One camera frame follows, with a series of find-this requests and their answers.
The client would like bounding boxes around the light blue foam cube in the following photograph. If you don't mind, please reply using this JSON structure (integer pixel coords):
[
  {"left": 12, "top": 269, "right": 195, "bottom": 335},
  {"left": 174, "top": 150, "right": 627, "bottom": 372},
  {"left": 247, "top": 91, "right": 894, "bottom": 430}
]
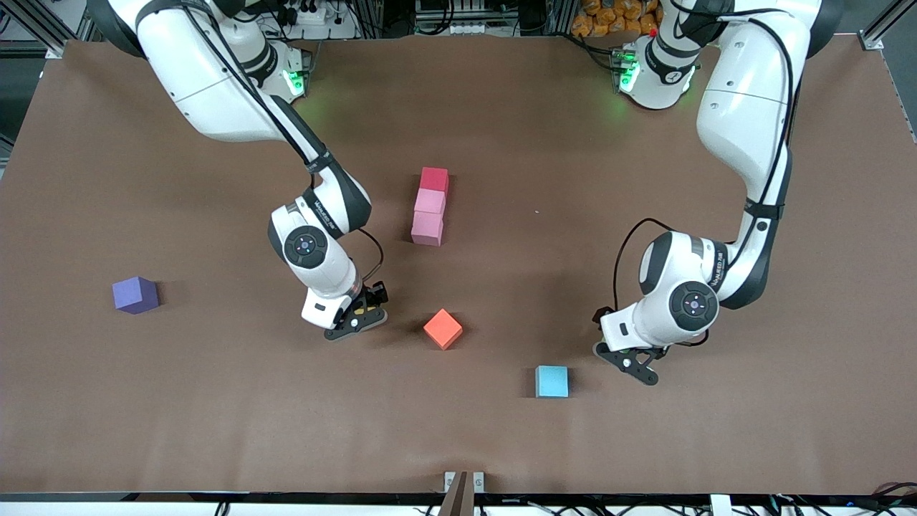
[{"left": 535, "top": 365, "right": 570, "bottom": 398}]

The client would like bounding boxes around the orange foam cube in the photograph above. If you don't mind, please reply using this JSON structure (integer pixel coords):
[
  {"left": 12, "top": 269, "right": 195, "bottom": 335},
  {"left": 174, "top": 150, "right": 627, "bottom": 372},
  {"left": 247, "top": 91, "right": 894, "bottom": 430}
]
[{"left": 423, "top": 308, "right": 464, "bottom": 351}]

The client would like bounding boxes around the brown table cover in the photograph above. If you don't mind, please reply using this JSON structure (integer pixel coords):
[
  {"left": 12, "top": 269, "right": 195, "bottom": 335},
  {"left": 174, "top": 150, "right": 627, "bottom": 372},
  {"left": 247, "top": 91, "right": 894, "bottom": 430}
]
[{"left": 0, "top": 36, "right": 917, "bottom": 495}]

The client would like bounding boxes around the purple foam cube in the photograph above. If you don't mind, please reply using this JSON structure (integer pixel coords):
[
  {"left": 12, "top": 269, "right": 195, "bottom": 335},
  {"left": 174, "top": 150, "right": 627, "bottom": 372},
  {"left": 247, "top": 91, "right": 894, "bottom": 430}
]
[{"left": 112, "top": 276, "right": 160, "bottom": 315}]

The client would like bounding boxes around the white power strip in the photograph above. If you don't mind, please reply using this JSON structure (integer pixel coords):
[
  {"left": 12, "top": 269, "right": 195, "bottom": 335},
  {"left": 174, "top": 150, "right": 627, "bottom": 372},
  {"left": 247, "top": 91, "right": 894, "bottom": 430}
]
[
  {"left": 283, "top": 4, "right": 345, "bottom": 26},
  {"left": 423, "top": 20, "right": 495, "bottom": 35}
]

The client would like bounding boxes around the orange yellow objects pile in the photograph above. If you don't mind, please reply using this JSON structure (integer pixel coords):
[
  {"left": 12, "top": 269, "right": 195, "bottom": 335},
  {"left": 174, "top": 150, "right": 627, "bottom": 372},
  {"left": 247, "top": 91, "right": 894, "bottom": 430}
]
[{"left": 571, "top": 0, "right": 663, "bottom": 38}]

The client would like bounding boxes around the brown camera stand pole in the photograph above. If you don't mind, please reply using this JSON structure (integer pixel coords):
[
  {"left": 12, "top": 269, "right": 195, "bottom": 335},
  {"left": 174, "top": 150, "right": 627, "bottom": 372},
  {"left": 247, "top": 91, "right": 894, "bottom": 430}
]
[{"left": 438, "top": 471, "right": 475, "bottom": 516}]

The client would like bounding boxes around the black cable bundle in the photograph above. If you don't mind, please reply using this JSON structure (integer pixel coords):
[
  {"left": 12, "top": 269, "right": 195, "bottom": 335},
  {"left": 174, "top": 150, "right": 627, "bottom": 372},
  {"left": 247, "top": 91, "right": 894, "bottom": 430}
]
[{"left": 767, "top": 480, "right": 917, "bottom": 516}]

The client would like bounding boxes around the aluminium frame profile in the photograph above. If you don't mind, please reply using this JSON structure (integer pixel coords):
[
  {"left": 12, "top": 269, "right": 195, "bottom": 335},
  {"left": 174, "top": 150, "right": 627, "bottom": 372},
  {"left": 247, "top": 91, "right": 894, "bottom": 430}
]
[
  {"left": 860, "top": 0, "right": 917, "bottom": 52},
  {"left": 14, "top": 0, "right": 83, "bottom": 60}
]

